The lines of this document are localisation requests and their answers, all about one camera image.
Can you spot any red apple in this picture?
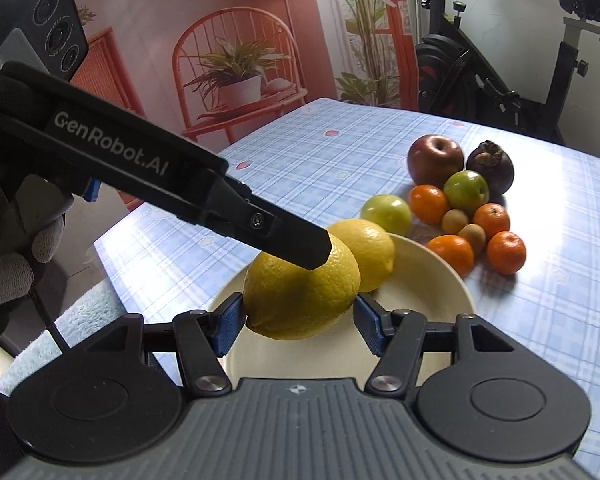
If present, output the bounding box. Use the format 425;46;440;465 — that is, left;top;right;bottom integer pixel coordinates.
406;134;465;188

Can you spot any black exercise bike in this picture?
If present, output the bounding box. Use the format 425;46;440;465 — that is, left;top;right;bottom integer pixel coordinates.
399;0;600;147

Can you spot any black cable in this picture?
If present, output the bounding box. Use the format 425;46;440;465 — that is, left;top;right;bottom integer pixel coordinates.
30;290;68;353

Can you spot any cream round plate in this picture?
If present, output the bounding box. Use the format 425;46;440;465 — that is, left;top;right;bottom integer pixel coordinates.
207;232;477;380

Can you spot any green apple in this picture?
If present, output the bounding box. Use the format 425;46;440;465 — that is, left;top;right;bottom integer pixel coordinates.
360;194;413;237
443;170;490;213

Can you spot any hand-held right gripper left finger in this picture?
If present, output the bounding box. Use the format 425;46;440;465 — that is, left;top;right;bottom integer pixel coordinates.
87;292;247;395

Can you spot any person's left hand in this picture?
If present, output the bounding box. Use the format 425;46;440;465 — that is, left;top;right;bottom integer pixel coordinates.
0;152;67;343

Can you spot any orange tangerine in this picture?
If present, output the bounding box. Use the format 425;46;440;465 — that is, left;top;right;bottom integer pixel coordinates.
409;184;449;225
486;231;527;276
472;202;511;241
426;234;475;277

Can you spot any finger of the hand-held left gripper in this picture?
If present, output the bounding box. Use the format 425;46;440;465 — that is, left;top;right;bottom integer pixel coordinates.
200;164;334;272

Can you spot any light blue fluffy cloth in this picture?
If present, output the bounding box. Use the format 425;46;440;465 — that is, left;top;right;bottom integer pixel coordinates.
0;280;127;397

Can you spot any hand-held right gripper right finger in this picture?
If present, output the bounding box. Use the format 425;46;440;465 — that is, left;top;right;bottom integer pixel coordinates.
352;293;518;397

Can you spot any yellow lemon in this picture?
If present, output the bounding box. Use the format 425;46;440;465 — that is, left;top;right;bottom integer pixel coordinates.
243;245;362;339
327;219;397;293

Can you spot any brown kiwi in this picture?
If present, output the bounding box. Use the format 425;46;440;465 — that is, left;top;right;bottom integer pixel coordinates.
441;208;470;236
458;223;487;256

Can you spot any dark purple mangosteen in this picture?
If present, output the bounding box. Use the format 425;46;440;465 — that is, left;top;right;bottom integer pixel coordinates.
466;140;516;197

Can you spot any blue plaid tablecloth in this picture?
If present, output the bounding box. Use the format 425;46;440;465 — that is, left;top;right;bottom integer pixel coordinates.
94;97;600;480

